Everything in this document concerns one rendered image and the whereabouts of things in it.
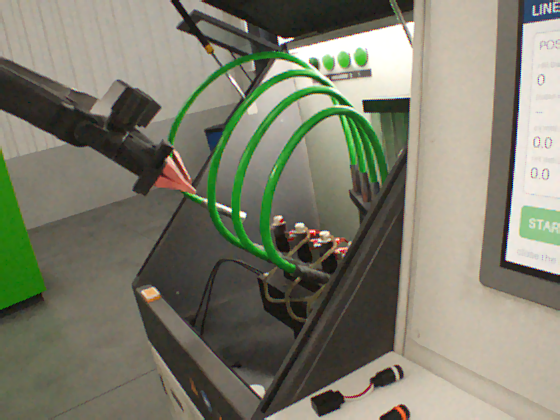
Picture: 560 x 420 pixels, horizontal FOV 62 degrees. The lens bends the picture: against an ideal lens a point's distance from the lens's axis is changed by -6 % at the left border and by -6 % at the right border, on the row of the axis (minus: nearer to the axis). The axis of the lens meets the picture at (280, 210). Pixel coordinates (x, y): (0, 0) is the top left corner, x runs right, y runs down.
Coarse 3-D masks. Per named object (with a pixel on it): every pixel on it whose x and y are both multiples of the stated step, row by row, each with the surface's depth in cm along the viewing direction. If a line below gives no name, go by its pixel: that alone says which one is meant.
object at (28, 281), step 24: (0, 168) 351; (0, 192) 352; (0, 216) 353; (0, 240) 355; (24, 240) 367; (0, 264) 356; (24, 264) 368; (0, 288) 356; (24, 288) 369; (0, 312) 361
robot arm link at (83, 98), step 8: (0, 56) 98; (8, 64) 98; (16, 64) 98; (16, 72) 98; (24, 72) 98; (32, 72) 98; (32, 80) 98; (40, 80) 98; (48, 80) 98; (56, 88) 98; (64, 88) 98; (72, 88) 98; (72, 96) 98; (80, 96) 98; (88, 96) 98; (80, 104) 98
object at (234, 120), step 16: (272, 80) 82; (320, 80) 87; (256, 96) 81; (240, 112) 80; (352, 128) 92; (224, 144) 80; (208, 176) 80; (208, 192) 80; (368, 192) 96; (208, 208) 81
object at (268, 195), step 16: (320, 112) 69; (336, 112) 70; (352, 112) 72; (304, 128) 68; (368, 128) 74; (288, 144) 68; (384, 160) 76; (272, 176) 67; (384, 176) 77; (272, 192) 67; (272, 256) 69; (288, 272) 71; (304, 272) 72; (320, 272) 74
